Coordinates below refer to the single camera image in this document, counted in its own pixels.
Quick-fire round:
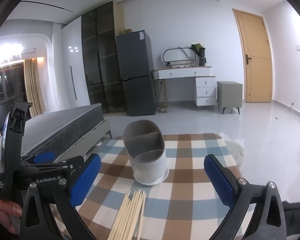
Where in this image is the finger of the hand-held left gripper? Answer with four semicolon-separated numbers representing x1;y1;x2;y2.
21;152;85;180
0;101;33;200

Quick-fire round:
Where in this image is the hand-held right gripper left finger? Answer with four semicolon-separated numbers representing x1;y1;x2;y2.
19;153;102;240

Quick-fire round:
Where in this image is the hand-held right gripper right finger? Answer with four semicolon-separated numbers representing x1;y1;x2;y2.
204;154;287;240

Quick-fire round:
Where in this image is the bundle of wooden chopsticks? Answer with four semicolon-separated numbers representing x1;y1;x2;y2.
106;190;147;240

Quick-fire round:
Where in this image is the white grey utensil holder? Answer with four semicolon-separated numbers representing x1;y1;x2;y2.
123;120;170;186

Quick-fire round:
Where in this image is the person's left hand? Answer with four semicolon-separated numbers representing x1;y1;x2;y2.
0;192;22;234

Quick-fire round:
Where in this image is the clear plastic sheet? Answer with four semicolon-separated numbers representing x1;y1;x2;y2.
222;132;245;167

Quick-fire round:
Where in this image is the dark grey quilted mattress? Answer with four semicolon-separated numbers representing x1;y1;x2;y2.
20;103;104;157

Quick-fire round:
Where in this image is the checkered tablecloth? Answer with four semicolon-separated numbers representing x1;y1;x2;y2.
75;133;245;240

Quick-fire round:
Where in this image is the dark window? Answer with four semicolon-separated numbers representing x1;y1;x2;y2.
0;61;28;135

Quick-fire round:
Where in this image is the beige curtain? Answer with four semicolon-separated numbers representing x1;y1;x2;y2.
24;59;46;117

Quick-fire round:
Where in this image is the white wardrobe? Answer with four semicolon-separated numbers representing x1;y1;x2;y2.
61;16;92;109

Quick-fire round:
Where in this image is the grey nightstand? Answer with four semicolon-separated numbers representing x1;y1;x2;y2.
216;81;243;115

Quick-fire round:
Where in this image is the black bag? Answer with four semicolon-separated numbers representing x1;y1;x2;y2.
281;200;300;240

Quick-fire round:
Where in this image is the dark grey refrigerator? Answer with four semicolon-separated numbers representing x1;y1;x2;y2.
115;30;158;117

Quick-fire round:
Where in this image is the white dressing table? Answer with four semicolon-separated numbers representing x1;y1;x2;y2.
152;66;217;112

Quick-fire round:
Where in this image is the dark glass cabinet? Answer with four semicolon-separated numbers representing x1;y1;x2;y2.
81;1;127;114

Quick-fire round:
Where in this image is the wooden door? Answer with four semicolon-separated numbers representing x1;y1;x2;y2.
232;8;273;103

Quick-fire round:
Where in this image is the oval mirror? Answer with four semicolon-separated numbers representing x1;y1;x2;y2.
161;46;197;68

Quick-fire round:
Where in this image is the potted green plant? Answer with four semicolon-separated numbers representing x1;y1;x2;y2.
191;43;207;67

